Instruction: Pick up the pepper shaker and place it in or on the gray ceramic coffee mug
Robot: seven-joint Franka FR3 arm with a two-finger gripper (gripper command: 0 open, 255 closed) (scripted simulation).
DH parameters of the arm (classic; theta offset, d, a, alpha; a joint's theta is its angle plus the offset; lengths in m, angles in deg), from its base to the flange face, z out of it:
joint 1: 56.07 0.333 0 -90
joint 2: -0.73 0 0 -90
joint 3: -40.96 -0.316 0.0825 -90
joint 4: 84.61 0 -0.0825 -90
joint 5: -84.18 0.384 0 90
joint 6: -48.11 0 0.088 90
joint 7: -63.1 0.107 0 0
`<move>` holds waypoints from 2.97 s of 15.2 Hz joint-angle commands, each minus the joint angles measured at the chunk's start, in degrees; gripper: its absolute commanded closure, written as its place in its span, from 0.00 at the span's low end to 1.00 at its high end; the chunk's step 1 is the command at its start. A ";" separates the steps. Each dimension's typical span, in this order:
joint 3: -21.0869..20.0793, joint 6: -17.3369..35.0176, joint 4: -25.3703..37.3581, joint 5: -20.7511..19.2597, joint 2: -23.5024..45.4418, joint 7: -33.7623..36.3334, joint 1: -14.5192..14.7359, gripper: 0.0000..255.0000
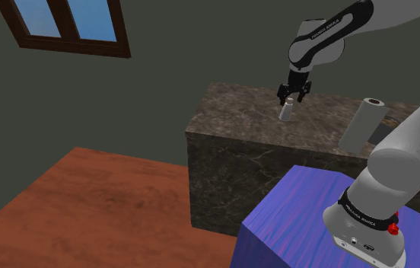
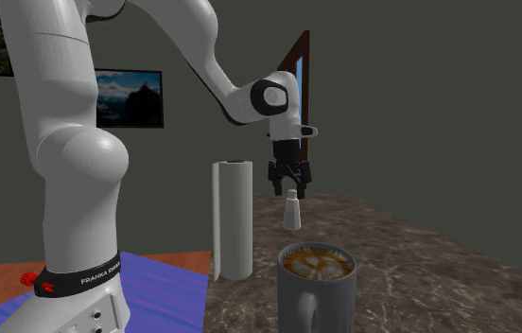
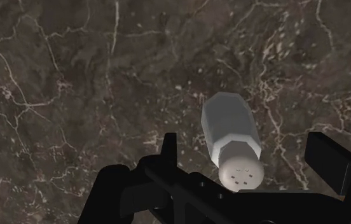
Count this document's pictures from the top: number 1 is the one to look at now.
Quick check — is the black flat slab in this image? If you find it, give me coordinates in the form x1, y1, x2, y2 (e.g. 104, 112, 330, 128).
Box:
367, 113, 405, 146

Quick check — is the grey paper towel roll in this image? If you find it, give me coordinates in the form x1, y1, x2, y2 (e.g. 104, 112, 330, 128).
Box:
337, 97, 391, 155

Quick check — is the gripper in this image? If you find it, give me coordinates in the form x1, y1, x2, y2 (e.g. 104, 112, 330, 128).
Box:
277, 69, 312, 107

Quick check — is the dark wooden framed window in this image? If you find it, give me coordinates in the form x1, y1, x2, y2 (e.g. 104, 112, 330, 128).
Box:
0, 0, 132, 59

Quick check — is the small grey bottle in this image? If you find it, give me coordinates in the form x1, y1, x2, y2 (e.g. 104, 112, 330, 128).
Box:
278, 97, 294, 123

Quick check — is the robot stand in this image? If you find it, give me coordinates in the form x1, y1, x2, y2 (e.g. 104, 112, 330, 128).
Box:
229, 164, 420, 268

